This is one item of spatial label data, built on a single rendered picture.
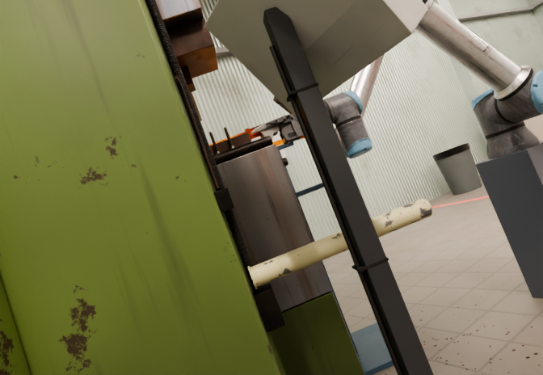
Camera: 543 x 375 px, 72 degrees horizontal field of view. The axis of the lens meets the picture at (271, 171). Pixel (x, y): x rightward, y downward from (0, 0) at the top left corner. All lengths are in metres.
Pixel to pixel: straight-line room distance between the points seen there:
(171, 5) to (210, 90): 3.12
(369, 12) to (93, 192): 0.61
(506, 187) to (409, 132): 4.02
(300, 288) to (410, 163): 4.59
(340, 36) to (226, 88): 3.75
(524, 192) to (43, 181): 1.62
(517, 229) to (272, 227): 1.12
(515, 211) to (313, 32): 1.32
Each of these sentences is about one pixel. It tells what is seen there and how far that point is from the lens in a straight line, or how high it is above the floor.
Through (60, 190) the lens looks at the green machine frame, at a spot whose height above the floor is 0.93.
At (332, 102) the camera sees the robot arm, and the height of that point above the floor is 1.00.
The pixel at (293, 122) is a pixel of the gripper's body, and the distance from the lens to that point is 1.23.
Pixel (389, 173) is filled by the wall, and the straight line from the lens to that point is 5.25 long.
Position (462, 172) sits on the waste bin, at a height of 0.26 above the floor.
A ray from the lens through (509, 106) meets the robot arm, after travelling 1.69.
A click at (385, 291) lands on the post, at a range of 0.68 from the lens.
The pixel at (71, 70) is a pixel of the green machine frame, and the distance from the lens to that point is 0.90.
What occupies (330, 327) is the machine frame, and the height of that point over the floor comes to 0.38.
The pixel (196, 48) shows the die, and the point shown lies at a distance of 1.21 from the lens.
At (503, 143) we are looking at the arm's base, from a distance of 1.78.
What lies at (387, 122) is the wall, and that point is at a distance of 5.51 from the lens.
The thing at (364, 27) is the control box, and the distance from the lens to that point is 0.66.
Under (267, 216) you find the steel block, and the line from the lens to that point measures 1.06.
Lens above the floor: 0.76
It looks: 5 degrees up
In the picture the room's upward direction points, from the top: 21 degrees counter-clockwise
